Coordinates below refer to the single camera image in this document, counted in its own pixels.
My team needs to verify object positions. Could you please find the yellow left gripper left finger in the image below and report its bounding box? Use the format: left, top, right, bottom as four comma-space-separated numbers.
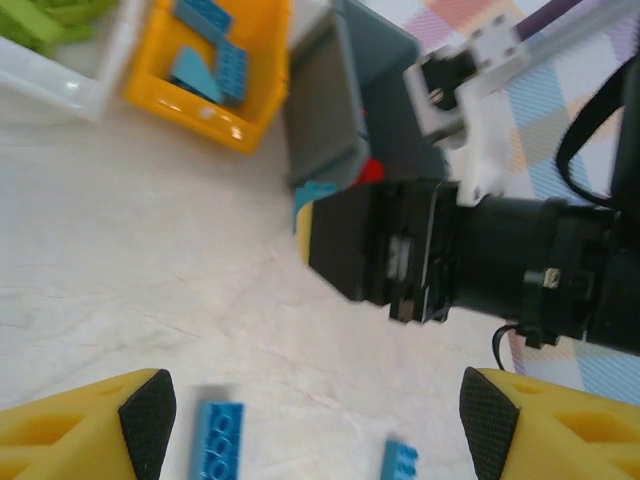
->
0, 368, 178, 480

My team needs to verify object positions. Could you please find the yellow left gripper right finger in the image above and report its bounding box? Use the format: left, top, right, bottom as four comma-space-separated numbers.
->
458, 366, 640, 480

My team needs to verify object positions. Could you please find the red lego brick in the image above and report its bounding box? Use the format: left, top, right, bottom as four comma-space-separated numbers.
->
348, 157, 387, 189

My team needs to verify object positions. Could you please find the grey plastic container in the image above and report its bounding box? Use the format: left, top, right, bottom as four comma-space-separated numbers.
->
283, 0, 447, 195

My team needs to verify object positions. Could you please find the long blue lego brick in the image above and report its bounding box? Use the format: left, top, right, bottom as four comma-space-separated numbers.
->
188, 383, 248, 480

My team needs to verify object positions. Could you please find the pastel checked mat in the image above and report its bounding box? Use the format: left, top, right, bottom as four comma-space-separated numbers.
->
403, 0, 640, 401

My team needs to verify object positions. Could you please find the small blue lego brick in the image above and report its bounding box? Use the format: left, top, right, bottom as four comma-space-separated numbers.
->
381, 438, 421, 480

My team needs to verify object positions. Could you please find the yellow plastic container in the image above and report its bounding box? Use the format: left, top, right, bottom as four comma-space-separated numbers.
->
122, 0, 292, 157

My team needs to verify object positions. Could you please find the blue lego slope piece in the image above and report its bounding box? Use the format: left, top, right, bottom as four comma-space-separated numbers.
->
167, 45, 225, 104

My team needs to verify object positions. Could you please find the white plastic container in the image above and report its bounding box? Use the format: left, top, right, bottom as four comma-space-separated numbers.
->
0, 0, 147, 124

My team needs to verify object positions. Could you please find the thin black cable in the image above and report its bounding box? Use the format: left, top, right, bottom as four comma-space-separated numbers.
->
491, 323, 524, 372

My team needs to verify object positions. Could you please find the thick black cable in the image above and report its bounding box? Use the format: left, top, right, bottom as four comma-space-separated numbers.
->
556, 63, 629, 205

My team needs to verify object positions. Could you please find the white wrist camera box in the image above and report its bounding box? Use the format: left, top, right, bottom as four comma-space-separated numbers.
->
402, 13, 532, 207

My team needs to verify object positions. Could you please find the aluminium frame rail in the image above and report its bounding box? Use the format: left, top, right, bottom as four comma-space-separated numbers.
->
519, 0, 640, 69

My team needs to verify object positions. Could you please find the purple cable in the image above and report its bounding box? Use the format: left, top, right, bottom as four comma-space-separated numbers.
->
513, 0, 585, 40

